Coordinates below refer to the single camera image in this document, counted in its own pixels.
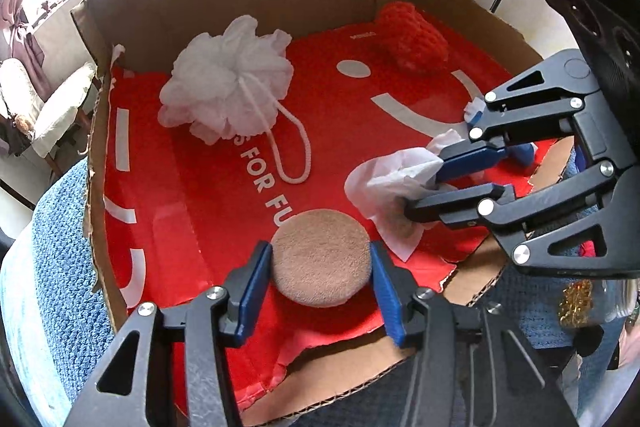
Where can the clear jar with gold capsules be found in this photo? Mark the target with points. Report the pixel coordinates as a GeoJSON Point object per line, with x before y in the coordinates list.
{"type": "Point", "coordinates": [575, 302]}

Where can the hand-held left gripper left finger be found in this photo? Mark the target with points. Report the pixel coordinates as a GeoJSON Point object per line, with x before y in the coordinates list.
{"type": "Point", "coordinates": [252, 292]}

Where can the chair with white cloth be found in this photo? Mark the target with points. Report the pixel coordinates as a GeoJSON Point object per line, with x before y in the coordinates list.
{"type": "Point", "coordinates": [45, 107]}

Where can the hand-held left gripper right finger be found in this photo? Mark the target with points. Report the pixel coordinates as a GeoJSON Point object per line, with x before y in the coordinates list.
{"type": "Point", "coordinates": [390, 292]}

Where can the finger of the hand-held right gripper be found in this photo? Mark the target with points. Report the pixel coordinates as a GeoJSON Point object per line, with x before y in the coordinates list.
{"type": "Point", "coordinates": [475, 162]}
{"type": "Point", "coordinates": [450, 207]}

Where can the red knitted cloth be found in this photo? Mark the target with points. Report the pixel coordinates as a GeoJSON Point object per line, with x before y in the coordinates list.
{"type": "Point", "coordinates": [410, 37]}

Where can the round brown powder puff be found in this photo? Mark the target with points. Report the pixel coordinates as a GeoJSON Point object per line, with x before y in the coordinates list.
{"type": "Point", "coordinates": [320, 257]}

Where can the white tissue sheet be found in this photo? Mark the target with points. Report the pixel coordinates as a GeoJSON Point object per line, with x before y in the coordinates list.
{"type": "Point", "coordinates": [385, 192]}

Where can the pink curtain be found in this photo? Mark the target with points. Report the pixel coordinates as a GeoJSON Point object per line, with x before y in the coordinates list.
{"type": "Point", "coordinates": [20, 17]}

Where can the red bag with white print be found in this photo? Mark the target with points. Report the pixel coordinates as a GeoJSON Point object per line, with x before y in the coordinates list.
{"type": "Point", "coordinates": [200, 207]}

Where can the blue knitted blanket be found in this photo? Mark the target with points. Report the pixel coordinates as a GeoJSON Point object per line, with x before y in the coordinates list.
{"type": "Point", "coordinates": [55, 232]}

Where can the white mesh bath pouf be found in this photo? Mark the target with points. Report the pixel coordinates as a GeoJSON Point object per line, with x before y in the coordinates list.
{"type": "Point", "coordinates": [225, 77]}

